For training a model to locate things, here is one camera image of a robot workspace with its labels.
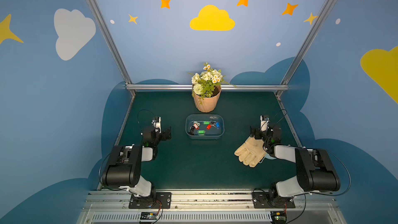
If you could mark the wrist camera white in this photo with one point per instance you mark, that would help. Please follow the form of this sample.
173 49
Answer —
156 122
264 122

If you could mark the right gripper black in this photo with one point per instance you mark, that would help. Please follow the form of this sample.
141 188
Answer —
258 132

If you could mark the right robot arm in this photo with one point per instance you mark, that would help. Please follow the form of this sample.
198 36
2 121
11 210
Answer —
315 172

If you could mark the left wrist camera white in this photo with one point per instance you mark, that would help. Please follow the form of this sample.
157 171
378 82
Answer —
156 122

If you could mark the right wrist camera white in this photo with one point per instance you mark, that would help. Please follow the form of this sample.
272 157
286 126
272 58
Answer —
264 122

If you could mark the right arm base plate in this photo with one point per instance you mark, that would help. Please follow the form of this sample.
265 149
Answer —
265 200

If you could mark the beige work glove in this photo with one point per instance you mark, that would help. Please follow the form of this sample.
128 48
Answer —
251 152

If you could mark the right circuit board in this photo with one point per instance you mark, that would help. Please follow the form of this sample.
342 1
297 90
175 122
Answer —
278 217

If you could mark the black tag key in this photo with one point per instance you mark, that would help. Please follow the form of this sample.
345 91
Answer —
192 130

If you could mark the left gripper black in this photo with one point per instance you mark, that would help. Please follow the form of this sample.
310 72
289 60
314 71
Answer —
165 133

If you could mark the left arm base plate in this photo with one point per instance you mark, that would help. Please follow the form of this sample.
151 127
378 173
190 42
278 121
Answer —
153 201

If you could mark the white and green flowers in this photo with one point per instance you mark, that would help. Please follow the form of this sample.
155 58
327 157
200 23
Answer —
205 84

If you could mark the pink flower pot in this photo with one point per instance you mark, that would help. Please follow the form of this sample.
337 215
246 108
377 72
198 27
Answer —
207 104

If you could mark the circuit board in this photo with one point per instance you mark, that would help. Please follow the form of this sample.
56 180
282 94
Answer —
278 217
148 217

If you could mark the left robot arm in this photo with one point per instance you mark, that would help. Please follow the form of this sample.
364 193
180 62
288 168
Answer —
124 165

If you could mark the left circuit board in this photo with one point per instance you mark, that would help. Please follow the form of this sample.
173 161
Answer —
148 217

